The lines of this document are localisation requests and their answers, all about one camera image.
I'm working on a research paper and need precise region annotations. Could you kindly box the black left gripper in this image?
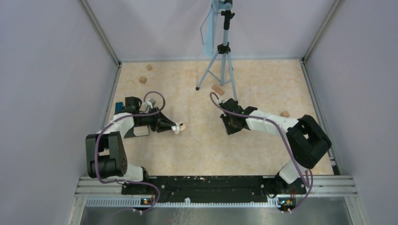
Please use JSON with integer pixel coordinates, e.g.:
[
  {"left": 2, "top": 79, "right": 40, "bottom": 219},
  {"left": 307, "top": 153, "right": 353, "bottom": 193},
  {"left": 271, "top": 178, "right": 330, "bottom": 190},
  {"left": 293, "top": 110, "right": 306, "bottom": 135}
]
[{"left": 136, "top": 106, "right": 176, "bottom": 132}]

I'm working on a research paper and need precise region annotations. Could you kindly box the beige charging case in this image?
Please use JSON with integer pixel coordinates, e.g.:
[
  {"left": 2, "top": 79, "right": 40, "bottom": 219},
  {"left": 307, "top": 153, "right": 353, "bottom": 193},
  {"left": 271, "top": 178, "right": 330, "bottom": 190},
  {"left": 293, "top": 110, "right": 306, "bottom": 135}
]
[{"left": 179, "top": 123, "right": 186, "bottom": 132}]

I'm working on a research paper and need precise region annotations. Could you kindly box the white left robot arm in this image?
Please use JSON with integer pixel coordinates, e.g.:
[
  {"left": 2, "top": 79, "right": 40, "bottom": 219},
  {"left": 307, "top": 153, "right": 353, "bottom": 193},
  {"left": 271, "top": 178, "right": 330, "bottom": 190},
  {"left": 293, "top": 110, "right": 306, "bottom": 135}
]
[{"left": 85, "top": 97, "right": 186, "bottom": 194}]

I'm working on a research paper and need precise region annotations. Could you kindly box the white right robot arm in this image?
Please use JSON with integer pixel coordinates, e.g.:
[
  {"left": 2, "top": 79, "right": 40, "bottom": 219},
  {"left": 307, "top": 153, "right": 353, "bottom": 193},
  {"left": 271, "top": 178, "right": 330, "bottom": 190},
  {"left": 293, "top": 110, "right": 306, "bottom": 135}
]
[{"left": 218, "top": 98, "right": 332, "bottom": 193}]

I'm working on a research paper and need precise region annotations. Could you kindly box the flat wooden block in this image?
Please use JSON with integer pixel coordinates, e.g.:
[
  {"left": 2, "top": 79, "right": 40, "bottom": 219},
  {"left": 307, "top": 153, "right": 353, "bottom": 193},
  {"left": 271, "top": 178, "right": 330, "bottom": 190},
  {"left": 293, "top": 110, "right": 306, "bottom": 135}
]
[{"left": 212, "top": 85, "right": 225, "bottom": 96}]

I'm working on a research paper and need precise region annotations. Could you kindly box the small wooden cube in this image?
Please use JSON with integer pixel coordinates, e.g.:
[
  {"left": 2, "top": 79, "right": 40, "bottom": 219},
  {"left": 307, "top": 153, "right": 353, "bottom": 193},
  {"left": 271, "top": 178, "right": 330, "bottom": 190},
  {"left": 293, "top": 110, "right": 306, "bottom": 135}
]
[
  {"left": 139, "top": 76, "right": 147, "bottom": 84},
  {"left": 146, "top": 64, "right": 153, "bottom": 71}
]

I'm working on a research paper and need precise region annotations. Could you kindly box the wooden cube block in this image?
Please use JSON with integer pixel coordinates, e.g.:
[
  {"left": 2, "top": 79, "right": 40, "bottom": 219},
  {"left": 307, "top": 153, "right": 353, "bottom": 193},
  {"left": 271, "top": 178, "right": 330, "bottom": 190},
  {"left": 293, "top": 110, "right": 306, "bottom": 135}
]
[{"left": 280, "top": 111, "right": 290, "bottom": 118}]

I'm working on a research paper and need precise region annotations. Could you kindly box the far small wooden cube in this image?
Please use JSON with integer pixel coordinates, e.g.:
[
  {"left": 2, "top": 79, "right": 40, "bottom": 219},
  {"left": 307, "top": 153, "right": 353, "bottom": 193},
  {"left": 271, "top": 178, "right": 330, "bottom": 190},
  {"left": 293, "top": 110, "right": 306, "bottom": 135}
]
[{"left": 146, "top": 64, "right": 153, "bottom": 71}]

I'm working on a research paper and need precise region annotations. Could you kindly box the light blue tripod stand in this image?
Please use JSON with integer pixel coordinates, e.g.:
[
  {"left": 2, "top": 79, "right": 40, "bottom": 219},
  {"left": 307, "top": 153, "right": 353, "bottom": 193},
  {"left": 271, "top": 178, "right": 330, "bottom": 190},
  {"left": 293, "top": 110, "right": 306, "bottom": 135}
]
[{"left": 195, "top": 0, "right": 238, "bottom": 101}]

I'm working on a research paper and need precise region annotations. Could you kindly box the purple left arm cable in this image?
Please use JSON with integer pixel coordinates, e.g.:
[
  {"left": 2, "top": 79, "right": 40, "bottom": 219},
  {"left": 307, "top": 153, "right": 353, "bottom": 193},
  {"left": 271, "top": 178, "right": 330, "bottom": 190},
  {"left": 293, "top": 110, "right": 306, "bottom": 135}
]
[{"left": 94, "top": 90, "right": 166, "bottom": 206}]

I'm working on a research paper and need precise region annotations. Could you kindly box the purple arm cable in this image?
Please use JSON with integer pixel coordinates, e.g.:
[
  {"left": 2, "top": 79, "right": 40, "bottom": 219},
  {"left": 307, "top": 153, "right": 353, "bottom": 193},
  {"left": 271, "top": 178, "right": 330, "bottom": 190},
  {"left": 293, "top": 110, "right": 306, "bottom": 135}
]
[
  {"left": 209, "top": 92, "right": 314, "bottom": 212},
  {"left": 94, "top": 90, "right": 166, "bottom": 206}
]

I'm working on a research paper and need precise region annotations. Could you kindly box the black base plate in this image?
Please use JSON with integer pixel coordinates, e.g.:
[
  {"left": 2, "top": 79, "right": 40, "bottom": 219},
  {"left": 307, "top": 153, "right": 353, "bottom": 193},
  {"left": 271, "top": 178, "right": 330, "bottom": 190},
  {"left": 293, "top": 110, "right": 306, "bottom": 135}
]
[{"left": 121, "top": 176, "right": 307, "bottom": 203}]

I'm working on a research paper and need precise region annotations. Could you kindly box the aluminium frame rail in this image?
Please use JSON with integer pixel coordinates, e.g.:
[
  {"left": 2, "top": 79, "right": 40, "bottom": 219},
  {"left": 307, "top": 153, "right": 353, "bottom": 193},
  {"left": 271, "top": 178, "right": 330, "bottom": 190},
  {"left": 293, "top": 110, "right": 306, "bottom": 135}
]
[{"left": 75, "top": 175, "right": 358, "bottom": 208}]

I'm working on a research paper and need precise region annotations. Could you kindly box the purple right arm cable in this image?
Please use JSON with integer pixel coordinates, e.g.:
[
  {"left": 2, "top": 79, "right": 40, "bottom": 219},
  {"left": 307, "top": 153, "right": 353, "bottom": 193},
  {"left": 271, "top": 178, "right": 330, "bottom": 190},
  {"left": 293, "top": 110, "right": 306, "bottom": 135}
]
[{"left": 209, "top": 92, "right": 314, "bottom": 212}]

